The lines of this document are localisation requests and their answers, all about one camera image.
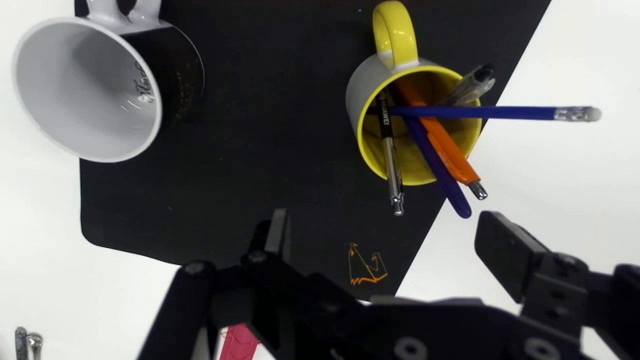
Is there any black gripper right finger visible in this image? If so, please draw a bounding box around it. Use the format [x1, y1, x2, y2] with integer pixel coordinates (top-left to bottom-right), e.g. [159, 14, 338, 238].
[474, 210, 557, 304]

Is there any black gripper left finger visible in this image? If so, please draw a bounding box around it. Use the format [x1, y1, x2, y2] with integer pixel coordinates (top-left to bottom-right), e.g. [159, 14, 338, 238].
[244, 205, 294, 267]

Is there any orange pen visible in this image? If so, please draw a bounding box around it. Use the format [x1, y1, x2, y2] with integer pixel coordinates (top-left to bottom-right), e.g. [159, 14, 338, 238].
[397, 78, 491, 202]

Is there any blue pen with clear cap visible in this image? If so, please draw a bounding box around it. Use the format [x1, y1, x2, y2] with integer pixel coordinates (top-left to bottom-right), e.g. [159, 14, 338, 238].
[390, 103, 604, 125]

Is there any grey pen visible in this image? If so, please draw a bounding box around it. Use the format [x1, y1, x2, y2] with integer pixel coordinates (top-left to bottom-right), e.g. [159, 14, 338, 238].
[442, 63, 498, 107]

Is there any black table mat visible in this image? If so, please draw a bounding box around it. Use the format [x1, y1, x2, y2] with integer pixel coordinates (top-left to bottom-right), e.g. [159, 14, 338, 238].
[79, 0, 555, 298]

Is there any white mug with yellow inside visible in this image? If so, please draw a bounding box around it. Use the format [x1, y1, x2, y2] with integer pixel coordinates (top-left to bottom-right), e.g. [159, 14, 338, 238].
[345, 0, 486, 188]

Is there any dark mug with white inside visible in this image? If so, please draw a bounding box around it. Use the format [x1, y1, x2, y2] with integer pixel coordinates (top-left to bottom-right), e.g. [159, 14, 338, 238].
[11, 0, 207, 165]

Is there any silver fork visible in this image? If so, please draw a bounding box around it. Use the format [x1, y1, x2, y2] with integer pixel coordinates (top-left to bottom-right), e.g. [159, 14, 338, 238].
[27, 330, 47, 360]

